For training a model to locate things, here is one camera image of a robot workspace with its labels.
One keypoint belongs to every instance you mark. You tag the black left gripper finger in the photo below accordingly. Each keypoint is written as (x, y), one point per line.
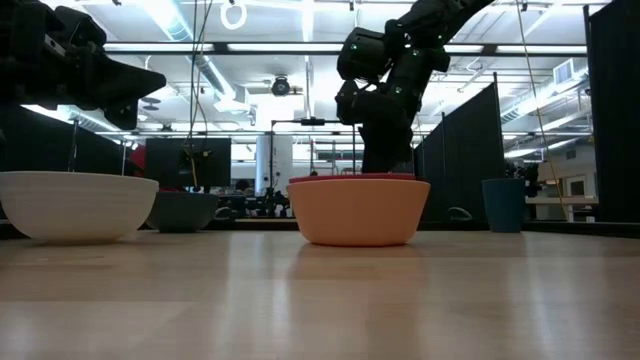
(130, 85)
(125, 117)

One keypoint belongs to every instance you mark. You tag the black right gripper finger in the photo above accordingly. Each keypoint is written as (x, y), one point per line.
(387, 152)

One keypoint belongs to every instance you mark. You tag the red bowl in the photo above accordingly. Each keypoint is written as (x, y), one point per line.
(350, 177)

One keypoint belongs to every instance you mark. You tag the orange bowl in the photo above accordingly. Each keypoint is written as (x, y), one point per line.
(357, 212)

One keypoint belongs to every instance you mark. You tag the white bowl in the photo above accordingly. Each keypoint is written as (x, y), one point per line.
(75, 205)

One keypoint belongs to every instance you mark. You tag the dark blue bowl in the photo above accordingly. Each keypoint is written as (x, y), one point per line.
(182, 212)

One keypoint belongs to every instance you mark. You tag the teal cup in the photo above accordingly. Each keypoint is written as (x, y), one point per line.
(503, 205)

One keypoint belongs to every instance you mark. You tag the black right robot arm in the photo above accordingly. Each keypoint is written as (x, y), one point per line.
(425, 25)

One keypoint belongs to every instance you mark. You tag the red background object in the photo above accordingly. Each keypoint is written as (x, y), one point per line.
(138, 160)

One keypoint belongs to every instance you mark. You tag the black computer monitor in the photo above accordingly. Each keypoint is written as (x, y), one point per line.
(165, 162)

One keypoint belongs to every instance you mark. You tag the black partition panel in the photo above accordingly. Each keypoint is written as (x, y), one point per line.
(470, 150)
(617, 125)
(40, 145)

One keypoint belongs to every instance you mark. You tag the white round column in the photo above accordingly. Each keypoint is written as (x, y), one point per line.
(280, 165)

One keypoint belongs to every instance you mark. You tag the person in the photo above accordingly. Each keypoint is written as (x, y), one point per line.
(243, 186)

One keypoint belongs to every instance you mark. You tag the black background robot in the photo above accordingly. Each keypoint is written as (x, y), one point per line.
(525, 177)

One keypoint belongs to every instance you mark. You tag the black ceiling camera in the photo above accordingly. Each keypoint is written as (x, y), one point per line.
(280, 86)

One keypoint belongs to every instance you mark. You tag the black table edge frame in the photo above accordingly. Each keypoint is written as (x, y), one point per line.
(260, 225)

